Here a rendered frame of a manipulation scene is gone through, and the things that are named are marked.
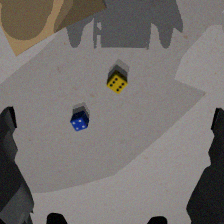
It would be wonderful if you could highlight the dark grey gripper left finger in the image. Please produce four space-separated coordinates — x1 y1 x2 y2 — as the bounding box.
0 106 34 224

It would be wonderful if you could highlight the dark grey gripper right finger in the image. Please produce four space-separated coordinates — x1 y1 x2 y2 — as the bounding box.
186 108 224 224

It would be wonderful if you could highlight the tan flat mat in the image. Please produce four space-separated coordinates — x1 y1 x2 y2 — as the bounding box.
0 0 106 56

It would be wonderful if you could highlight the blue die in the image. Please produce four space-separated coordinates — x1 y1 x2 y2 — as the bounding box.
70 111 89 131

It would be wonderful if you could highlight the yellow die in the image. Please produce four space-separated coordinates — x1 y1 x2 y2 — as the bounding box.
106 70 128 94

